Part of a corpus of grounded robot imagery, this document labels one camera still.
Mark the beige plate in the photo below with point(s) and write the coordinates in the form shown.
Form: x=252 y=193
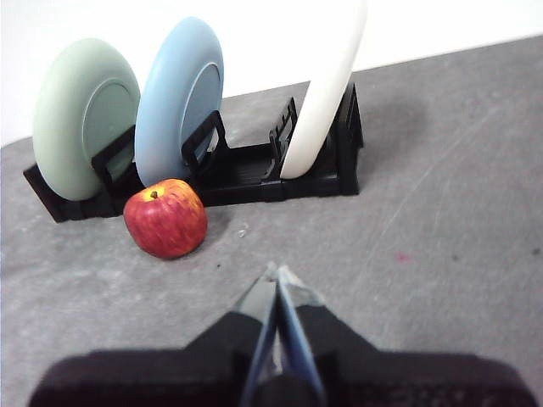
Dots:
x=326 y=97

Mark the blue plate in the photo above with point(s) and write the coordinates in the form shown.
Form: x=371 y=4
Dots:
x=169 y=97

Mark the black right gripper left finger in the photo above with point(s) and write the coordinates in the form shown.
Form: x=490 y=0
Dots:
x=203 y=364

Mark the green plate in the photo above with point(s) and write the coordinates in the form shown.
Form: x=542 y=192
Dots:
x=63 y=127

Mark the black plate rack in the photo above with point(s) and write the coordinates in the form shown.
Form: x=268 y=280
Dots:
x=254 y=169

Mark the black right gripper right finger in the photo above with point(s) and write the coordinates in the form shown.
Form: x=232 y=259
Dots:
x=382 y=377

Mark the red apple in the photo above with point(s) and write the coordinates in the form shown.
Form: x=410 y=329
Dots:
x=165 y=220

